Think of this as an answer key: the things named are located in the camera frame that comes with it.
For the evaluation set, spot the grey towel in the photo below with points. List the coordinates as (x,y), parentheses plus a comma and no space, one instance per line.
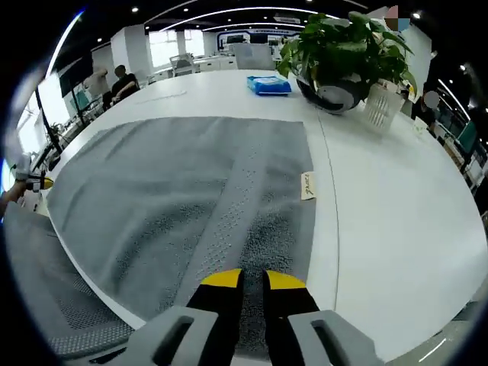
(160,198)

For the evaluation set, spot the black monitor on stand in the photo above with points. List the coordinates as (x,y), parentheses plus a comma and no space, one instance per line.
(74,78)

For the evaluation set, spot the grey mesh office chair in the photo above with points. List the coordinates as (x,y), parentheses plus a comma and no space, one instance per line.
(45,274)

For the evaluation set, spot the white mesh holder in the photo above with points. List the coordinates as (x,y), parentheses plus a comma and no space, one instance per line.
(381,108)

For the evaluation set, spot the computer monitor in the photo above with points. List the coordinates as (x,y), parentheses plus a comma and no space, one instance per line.
(468,136)

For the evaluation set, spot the white office chair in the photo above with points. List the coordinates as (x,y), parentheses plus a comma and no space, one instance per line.
(185,65)

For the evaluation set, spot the green potted plant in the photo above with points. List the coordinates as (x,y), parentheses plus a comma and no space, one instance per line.
(339,53)

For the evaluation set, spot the blue wet wipes pack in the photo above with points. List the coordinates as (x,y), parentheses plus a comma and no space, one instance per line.
(268,84)

